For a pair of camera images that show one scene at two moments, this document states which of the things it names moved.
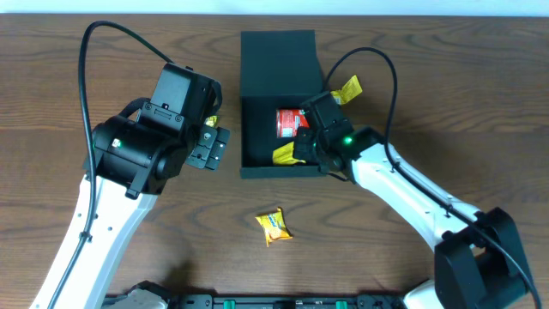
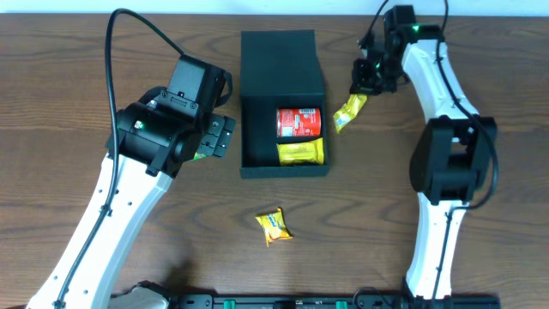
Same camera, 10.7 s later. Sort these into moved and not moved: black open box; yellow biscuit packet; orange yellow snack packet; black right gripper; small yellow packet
Moved: small yellow packet; black right gripper; orange yellow snack packet
Not moved: yellow biscuit packet; black open box
